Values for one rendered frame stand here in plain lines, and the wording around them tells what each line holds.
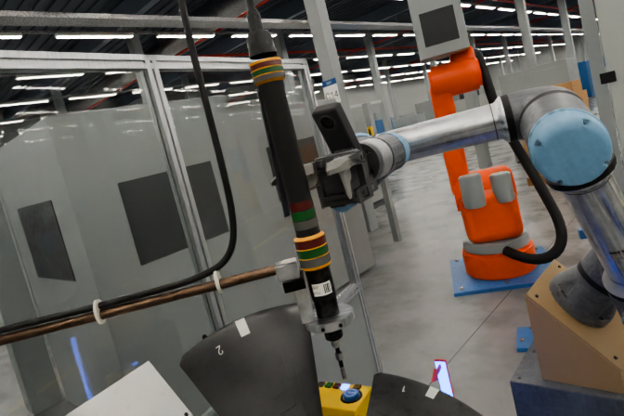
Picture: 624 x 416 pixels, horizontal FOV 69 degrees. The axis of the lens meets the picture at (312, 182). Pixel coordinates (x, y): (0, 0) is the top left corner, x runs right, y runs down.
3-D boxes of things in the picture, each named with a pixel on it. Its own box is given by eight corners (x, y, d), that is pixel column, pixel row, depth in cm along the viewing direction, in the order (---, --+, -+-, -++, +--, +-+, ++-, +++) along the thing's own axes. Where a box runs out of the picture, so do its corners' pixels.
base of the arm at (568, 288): (554, 268, 121) (578, 242, 116) (610, 305, 116) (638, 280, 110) (543, 296, 110) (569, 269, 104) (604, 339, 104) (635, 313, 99)
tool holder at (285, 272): (292, 343, 60) (274, 272, 59) (292, 321, 67) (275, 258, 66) (358, 325, 60) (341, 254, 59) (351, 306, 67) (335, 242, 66)
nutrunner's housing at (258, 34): (322, 347, 62) (236, 9, 57) (319, 335, 66) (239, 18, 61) (350, 341, 62) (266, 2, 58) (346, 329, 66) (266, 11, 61)
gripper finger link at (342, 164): (357, 202, 60) (361, 191, 69) (346, 159, 59) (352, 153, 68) (333, 208, 60) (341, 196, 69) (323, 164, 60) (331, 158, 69)
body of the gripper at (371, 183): (360, 204, 68) (389, 187, 78) (347, 149, 67) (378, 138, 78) (318, 210, 72) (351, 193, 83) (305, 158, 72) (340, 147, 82)
